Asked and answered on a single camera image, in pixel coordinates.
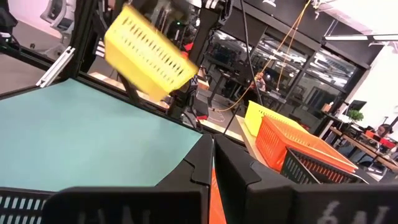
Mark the silver aluminium bracket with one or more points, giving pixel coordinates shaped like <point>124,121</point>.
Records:
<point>56,67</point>

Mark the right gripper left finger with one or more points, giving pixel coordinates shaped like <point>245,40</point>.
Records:
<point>140,205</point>

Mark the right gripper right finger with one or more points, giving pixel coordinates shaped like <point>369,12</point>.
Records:
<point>280,205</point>

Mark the person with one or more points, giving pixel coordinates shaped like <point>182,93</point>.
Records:
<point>260,80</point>
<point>385,130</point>

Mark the green potted plant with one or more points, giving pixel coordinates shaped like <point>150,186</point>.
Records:
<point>355,115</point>

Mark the grey office chair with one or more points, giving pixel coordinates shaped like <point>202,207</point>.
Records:
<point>57,12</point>

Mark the black computer monitor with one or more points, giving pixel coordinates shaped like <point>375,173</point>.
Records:
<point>356,105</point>

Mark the wooden desk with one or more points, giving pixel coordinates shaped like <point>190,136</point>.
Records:
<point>367,151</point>

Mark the yellow plastic basket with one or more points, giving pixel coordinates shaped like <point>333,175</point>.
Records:
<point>253,119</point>
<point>140,62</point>

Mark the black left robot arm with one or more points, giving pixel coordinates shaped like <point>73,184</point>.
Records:
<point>208,28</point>

